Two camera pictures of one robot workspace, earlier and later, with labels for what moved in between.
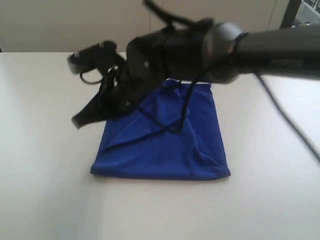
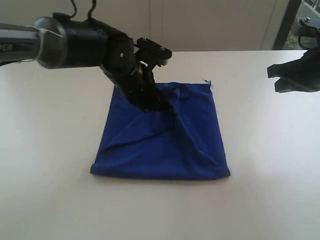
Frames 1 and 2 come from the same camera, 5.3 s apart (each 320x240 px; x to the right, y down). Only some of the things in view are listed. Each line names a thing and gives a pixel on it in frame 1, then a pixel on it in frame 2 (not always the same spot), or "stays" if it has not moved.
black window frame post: (291, 13) stays
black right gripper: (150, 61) to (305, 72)
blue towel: (175, 133) stays
